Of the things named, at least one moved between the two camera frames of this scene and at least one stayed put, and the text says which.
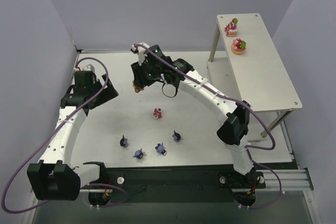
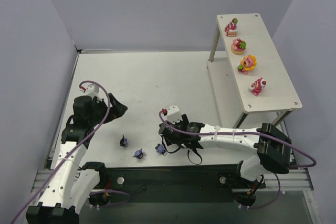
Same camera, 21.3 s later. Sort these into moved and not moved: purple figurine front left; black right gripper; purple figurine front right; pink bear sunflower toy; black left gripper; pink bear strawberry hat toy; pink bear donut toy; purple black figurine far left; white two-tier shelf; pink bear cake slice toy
Moved: black left gripper; pink bear sunflower toy; pink bear strawberry hat toy; black right gripper
Not moved: purple black figurine far left; purple figurine front left; purple figurine front right; white two-tier shelf; pink bear donut toy; pink bear cake slice toy
